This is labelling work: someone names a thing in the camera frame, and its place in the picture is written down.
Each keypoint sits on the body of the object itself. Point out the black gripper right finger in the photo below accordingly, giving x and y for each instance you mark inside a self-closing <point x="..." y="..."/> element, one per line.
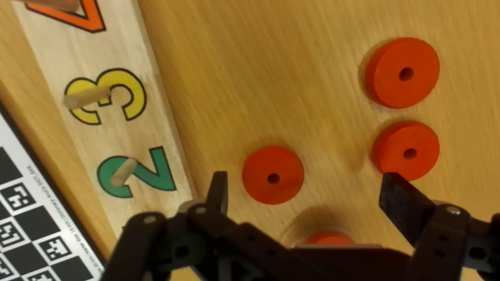
<point x="442" y="234"/>

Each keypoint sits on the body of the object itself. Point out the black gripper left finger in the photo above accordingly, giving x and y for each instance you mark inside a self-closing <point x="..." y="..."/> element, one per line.
<point x="172" y="243"/>

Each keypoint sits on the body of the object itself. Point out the black white checkerboard calibration board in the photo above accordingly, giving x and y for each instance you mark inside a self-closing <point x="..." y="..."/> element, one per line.
<point x="31" y="228"/>

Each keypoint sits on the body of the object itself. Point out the wooden number peg board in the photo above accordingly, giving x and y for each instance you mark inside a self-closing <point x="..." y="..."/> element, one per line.
<point x="78" y="62"/>

